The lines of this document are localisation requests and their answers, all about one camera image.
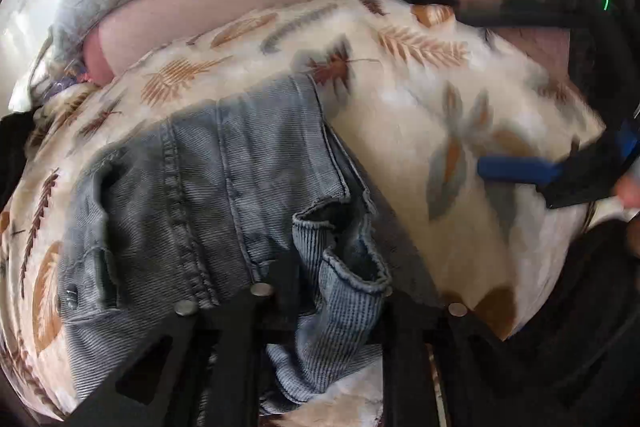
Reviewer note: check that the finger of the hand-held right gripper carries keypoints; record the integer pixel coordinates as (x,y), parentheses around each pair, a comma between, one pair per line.
(515,169)
(515,12)

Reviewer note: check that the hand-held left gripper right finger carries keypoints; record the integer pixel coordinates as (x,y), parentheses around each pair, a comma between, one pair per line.
(405,322)

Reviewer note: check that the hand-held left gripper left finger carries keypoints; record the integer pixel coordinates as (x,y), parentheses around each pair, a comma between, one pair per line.
(282,282)

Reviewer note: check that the grey-blue denim pants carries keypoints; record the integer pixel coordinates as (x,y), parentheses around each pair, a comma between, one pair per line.
(200,187)

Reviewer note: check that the person's right hand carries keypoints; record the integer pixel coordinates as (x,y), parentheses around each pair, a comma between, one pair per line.
(631,189)

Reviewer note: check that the leaf printed blanket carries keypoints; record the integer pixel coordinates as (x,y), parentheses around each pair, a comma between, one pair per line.
(400,122)

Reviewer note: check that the dark cloth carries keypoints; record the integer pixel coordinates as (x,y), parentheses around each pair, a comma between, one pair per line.
(590,307)

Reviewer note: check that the large black garment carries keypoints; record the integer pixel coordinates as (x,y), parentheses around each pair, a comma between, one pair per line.
(12,147)

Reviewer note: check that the white crumpled cloth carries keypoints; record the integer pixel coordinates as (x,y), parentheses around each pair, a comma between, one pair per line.
(25,94)

